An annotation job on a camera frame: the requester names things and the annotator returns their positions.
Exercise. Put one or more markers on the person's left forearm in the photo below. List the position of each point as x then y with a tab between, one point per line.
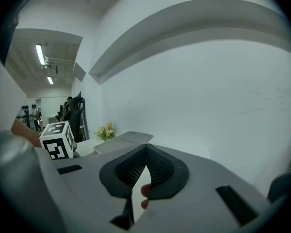
26	132

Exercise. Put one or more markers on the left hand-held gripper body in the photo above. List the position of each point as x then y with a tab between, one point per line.
55	139

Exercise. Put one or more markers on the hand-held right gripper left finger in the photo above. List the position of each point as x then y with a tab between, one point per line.
92	190

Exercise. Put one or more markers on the yellow flower bunch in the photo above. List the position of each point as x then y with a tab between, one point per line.
105	131

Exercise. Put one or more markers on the person's right hand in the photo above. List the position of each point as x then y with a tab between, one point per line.
145	192

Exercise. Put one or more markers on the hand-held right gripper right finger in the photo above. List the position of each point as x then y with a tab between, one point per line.
208	190

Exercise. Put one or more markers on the white table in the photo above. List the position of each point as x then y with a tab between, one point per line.
184	150

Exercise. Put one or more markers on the long ceiling light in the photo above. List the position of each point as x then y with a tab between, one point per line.
50	80
40	54

